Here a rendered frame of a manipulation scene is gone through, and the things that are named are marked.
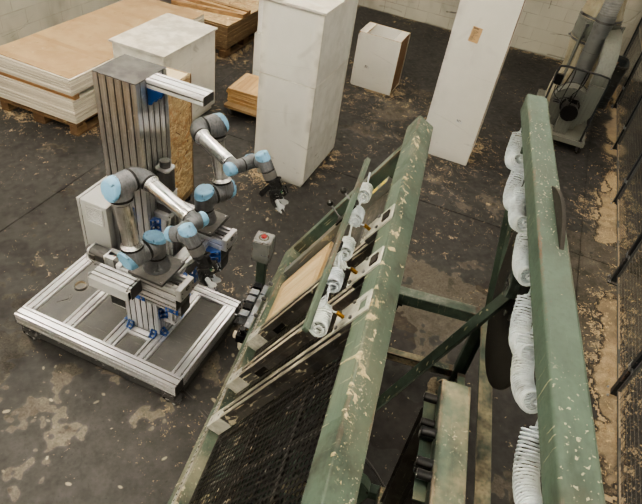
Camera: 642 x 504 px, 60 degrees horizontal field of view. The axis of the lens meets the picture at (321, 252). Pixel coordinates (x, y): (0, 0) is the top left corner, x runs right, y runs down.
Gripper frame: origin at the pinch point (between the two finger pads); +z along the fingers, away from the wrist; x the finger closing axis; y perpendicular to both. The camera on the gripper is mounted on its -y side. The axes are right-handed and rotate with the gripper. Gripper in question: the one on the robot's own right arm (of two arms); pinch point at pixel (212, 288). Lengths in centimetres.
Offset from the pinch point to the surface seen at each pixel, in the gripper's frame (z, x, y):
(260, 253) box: 35, 82, -34
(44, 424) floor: 73, -41, -144
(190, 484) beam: 52, -69, 8
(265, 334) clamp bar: 36.5, 8.2, 10.2
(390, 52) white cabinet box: 37, 540, -91
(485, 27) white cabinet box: 6, 423, 55
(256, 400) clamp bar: 27, -41, 37
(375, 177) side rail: -2, 97, 52
